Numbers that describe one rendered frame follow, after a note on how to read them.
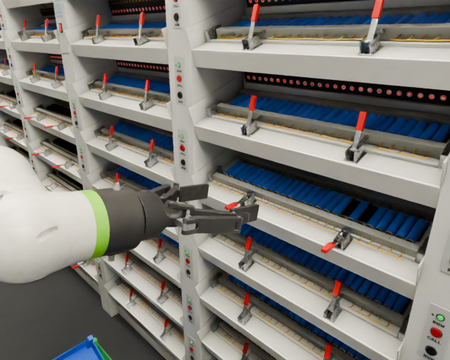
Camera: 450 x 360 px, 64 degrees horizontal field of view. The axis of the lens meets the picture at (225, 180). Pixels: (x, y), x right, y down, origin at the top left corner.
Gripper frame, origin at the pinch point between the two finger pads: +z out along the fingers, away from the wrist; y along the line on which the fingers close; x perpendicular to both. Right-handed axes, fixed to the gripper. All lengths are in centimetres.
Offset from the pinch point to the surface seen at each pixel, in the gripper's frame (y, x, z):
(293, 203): -0.2, -3.6, 24.6
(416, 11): 16.3, 39.3, 26.1
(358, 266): 19.3, -10.1, 21.4
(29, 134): -171, -19, 23
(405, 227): 23.7, -1.4, 29.1
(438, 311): 34.5, -11.5, 21.0
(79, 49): -94, 27, 14
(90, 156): -100, -15, 23
